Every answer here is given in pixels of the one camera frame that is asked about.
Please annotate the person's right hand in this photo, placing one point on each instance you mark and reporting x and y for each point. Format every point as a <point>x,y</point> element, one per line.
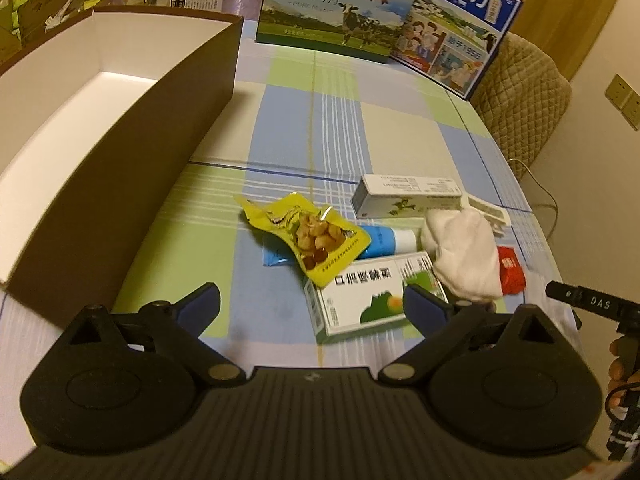
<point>619,373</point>

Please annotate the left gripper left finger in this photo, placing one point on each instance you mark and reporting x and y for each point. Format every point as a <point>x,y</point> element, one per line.
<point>194,312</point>

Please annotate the red candy packet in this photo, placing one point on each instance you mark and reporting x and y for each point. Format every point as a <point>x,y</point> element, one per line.
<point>511,273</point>

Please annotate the green white medicine box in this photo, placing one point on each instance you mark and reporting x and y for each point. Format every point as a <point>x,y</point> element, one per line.
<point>367,296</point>

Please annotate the blue cartoon milk carton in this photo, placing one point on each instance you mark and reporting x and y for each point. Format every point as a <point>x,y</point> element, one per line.
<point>452,41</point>

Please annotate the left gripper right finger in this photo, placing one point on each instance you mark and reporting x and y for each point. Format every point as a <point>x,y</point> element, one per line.
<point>426,312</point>

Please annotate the white sock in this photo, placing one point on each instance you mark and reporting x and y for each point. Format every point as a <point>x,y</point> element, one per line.
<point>464,253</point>

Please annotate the brown cardboard carton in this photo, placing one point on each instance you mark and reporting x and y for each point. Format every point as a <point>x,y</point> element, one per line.
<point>11,42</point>

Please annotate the green cow milk carton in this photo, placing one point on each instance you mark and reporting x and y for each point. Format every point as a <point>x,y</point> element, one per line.
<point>366,29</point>

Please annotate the quilted beige chair back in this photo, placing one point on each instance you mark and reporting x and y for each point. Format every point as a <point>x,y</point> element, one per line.
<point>521,98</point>

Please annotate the yellow snack packet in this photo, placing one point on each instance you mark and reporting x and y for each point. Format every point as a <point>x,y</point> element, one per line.
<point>323,243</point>

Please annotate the wall power socket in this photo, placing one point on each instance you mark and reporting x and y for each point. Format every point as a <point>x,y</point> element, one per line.
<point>625,99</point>

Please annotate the brown cardboard box white inside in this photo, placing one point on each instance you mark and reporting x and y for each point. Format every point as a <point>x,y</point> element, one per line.
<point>98,119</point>

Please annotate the long white ointment box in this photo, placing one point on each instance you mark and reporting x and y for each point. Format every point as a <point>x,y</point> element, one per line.
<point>390,197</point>

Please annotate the blue white cream tube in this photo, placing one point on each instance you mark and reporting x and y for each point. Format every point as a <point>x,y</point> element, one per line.
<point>385,241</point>

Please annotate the white plastic clip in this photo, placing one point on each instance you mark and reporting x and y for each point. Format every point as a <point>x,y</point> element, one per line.
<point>497,216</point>

